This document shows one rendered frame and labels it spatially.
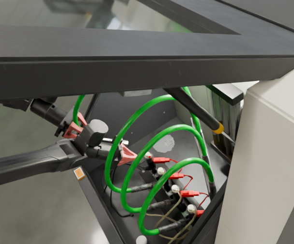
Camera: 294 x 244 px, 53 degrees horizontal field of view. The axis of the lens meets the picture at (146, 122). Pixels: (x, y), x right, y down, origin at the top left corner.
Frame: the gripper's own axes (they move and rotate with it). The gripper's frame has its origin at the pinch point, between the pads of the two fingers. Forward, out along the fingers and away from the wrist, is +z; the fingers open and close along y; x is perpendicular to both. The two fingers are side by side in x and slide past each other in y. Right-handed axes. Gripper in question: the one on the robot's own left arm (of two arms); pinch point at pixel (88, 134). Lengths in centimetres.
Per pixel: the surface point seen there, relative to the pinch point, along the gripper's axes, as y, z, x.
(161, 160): 1.8, 24.9, -5.6
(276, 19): -1, 20, -61
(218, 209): -24.2, 33.5, -26.5
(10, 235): 28, -7, 165
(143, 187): -9.3, 23.0, -2.3
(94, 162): 17.9, 9.5, 32.5
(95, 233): 36, 41, 118
